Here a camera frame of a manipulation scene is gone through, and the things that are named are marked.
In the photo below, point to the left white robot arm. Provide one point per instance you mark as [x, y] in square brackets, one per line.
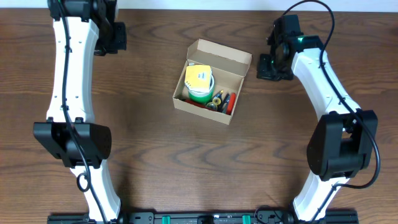
[83, 29]

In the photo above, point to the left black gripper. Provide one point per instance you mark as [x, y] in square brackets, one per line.
[118, 37]

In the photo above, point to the green tape roll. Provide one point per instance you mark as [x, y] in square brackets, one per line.
[203, 97]

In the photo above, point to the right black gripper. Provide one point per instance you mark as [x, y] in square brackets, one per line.
[267, 69]

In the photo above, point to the orange utility knife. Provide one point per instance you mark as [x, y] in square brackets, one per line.
[199, 105]

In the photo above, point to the yellow sticky note pad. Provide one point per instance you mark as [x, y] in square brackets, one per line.
[198, 78]

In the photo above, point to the cardboard box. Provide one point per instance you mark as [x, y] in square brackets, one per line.
[229, 67]

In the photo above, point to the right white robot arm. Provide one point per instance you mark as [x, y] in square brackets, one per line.
[342, 151]

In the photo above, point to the orange lighter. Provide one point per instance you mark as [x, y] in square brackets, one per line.
[231, 103]

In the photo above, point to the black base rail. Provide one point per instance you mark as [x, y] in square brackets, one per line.
[264, 215]

